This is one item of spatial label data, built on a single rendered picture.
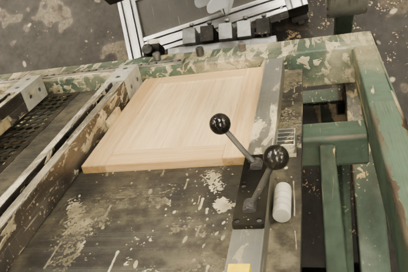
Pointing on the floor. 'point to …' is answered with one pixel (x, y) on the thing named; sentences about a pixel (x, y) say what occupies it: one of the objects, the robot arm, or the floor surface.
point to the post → (343, 25)
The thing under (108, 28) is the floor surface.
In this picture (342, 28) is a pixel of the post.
